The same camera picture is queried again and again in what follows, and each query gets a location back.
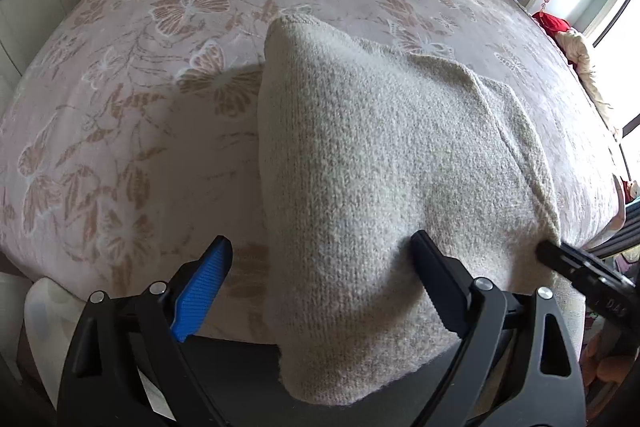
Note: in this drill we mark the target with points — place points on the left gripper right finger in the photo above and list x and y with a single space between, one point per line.
516 364

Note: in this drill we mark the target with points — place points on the pink floral bed blanket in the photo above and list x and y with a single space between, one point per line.
132 140

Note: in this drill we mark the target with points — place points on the beige knit sweater black hearts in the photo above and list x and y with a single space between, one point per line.
360 146

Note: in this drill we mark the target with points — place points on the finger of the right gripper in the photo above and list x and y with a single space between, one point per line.
601 285

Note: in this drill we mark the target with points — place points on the cream cloth by window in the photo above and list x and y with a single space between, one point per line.
582 55

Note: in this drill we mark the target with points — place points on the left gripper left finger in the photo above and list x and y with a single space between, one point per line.
125 365

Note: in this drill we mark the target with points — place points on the red cloth by window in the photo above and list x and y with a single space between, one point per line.
551 24

